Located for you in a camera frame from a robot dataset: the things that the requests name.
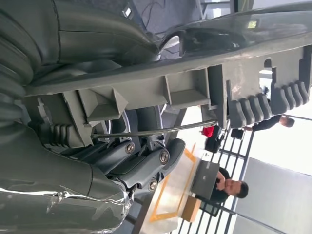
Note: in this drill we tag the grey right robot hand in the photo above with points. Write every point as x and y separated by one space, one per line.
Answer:
60 181

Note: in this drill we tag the brown cardboard box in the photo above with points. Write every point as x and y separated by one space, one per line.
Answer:
191 210

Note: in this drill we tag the red bag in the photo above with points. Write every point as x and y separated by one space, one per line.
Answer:
208 131

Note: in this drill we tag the person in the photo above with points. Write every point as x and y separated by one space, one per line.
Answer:
231 189
268 123

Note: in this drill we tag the black metal railing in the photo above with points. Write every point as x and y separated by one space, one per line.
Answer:
239 158

